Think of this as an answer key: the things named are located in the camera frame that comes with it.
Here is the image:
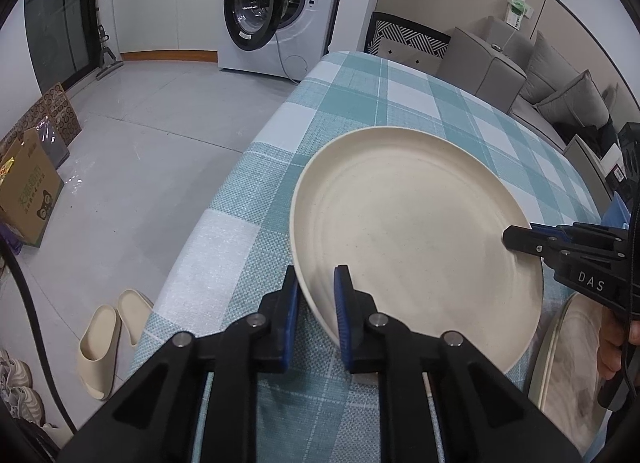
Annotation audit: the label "black white patterned cushion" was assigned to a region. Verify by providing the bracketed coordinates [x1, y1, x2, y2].
[367, 12, 451, 74]

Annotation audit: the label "grey sneakers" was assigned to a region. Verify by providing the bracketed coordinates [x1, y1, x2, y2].
[0, 348, 46, 439]

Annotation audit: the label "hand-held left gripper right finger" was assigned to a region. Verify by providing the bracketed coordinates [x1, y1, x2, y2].
[334, 264, 568, 463]

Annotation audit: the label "grey floor mop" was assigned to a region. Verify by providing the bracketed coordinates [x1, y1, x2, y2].
[95, 23, 126, 81]

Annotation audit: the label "beige slipper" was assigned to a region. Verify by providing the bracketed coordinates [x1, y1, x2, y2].
[117, 289, 156, 346]
[77, 305, 123, 401]

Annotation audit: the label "cream plate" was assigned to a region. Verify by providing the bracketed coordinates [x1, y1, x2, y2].
[290, 126, 545, 376]

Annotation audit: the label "dark cloth bag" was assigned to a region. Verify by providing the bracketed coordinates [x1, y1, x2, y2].
[565, 118, 616, 144]

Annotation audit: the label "black braided cable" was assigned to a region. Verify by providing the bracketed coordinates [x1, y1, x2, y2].
[0, 238, 76, 434]

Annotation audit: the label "brown patterned board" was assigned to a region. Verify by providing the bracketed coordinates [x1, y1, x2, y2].
[37, 82, 83, 144]

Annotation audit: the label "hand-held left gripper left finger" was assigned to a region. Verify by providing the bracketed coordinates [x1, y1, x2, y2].
[57, 265, 302, 463]

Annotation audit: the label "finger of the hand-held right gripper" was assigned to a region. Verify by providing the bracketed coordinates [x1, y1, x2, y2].
[530, 223, 627, 245]
[502, 224, 573, 265]

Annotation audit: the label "teal checked tablecloth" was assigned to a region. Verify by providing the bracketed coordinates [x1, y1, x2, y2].
[127, 50, 606, 463]

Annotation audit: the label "person's right hand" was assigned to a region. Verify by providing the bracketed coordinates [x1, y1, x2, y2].
[596, 309, 640, 381]

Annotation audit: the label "dark glass door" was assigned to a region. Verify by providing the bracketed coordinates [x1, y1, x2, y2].
[25, 0, 96, 94]

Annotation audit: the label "white base cabinets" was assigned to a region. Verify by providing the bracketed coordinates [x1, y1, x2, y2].
[110, 0, 223, 64]

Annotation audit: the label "white wall power strip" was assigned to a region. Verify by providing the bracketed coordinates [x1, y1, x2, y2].
[502, 0, 531, 31]

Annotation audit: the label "grey pillow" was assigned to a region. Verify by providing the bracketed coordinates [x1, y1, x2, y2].
[520, 30, 583, 104]
[535, 70, 613, 126]

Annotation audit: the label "grey sofa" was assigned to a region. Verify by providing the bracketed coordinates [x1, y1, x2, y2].
[435, 16, 626, 154]

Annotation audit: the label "white washing machine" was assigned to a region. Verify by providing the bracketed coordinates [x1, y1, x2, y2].
[219, 0, 351, 81]

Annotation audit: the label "brown cardboard box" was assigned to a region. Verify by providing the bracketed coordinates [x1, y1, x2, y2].
[0, 128, 66, 249]

